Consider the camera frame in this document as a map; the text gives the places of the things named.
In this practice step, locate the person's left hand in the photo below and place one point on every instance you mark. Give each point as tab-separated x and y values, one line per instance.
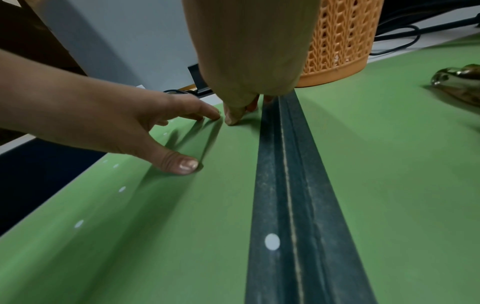
112	112

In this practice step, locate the person's right hand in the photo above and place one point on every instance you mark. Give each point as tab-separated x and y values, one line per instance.
251	47

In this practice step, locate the green paper file folder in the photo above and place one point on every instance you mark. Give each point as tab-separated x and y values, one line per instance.
157	225

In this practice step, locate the person's left forearm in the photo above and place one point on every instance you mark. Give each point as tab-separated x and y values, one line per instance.
22	92

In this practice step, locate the small black box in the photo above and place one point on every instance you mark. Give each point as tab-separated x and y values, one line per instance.
197	77

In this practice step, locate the orange plastic mesh basket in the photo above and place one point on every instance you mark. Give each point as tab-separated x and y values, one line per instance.
337	38

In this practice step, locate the shiny metal hole punch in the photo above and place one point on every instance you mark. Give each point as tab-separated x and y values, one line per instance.
459	84

